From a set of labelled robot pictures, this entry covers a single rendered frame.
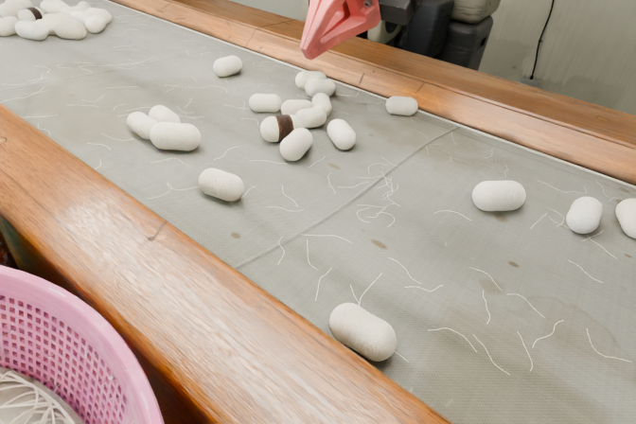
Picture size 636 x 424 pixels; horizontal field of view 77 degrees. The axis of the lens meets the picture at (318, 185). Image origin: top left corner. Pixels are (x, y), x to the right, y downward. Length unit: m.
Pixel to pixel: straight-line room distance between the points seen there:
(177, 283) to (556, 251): 0.23
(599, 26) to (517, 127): 1.93
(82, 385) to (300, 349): 0.09
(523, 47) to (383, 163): 2.08
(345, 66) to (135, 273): 0.37
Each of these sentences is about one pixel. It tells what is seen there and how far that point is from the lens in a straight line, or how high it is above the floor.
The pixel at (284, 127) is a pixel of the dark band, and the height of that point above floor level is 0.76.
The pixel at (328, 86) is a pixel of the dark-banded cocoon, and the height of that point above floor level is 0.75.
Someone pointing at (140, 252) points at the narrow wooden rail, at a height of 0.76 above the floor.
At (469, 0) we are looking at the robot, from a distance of 1.21.
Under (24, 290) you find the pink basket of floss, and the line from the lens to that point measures 0.21.
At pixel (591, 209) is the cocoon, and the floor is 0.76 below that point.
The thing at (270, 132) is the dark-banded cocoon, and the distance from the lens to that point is 0.34.
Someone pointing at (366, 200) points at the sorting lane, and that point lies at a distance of 0.29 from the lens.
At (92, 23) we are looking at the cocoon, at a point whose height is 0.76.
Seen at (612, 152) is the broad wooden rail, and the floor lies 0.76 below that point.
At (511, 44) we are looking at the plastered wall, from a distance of 2.39.
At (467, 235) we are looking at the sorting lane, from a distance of 0.29.
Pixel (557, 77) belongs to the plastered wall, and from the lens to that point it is 2.41.
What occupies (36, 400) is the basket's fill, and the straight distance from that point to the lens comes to 0.22.
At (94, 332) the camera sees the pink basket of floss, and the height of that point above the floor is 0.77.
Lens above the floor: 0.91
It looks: 35 degrees down
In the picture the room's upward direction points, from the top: 7 degrees clockwise
